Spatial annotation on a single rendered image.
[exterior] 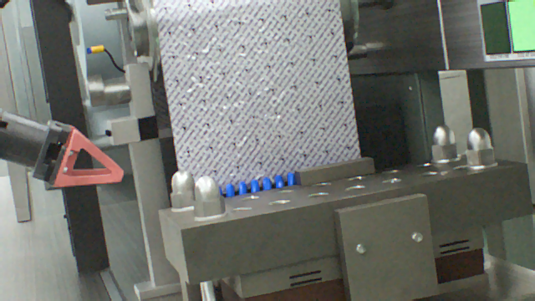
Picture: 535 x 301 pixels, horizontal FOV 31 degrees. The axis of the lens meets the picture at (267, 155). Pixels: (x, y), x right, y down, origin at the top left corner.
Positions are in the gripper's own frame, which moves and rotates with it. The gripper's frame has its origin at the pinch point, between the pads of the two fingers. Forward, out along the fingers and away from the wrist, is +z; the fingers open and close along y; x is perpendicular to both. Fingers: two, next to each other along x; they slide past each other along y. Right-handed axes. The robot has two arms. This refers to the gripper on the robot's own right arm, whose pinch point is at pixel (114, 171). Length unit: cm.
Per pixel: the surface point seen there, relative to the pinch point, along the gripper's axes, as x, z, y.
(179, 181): 1.9, 6.5, 7.9
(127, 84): 10.7, -1.2, -8.5
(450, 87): 76, 204, -378
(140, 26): 17.8, -2.7, -3.0
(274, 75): 17.9, 14.8, -0.3
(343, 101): 17.9, 24.5, -0.4
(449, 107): 66, 207, -378
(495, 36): 28.3, 30.3, 23.0
